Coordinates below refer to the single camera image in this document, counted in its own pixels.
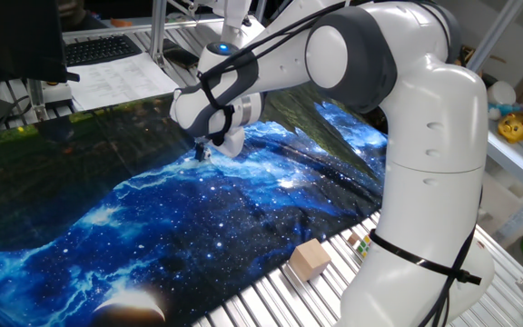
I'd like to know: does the black phone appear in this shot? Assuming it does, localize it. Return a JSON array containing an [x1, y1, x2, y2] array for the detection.
[[162, 37, 201, 71]]

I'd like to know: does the Rubik's cube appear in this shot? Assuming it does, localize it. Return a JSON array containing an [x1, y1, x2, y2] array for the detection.
[[356, 233, 374, 261]]

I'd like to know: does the galaxy print table cloth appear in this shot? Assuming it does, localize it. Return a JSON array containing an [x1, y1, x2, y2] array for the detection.
[[0, 81, 390, 327]]

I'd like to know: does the aluminium frame post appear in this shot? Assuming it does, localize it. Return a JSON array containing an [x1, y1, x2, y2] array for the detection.
[[148, 0, 169, 70]]

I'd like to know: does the yellow piggy toy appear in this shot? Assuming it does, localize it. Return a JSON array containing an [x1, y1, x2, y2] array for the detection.
[[497, 111, 523, 145]]

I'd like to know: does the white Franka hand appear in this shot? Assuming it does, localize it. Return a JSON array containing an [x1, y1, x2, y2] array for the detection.
[[192, 126, 246, 164]]

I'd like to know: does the aluminium frame bar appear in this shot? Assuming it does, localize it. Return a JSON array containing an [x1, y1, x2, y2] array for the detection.
[[464, 0, 523, 74]]

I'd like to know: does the black computer keyboard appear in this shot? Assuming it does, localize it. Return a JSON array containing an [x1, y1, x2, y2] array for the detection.
[[63, 34, 144, 69]]

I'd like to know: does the white printed paper sheet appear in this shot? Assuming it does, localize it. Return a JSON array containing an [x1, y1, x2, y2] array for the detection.
[[66, 51, 181, 113]]

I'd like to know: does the large plain wooden block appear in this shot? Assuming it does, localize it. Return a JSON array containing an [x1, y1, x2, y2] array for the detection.
[[288, 237, 332, 283]]

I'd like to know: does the black computer monitor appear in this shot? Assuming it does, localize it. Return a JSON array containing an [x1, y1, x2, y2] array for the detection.
[[0, 0, 82, 88]]

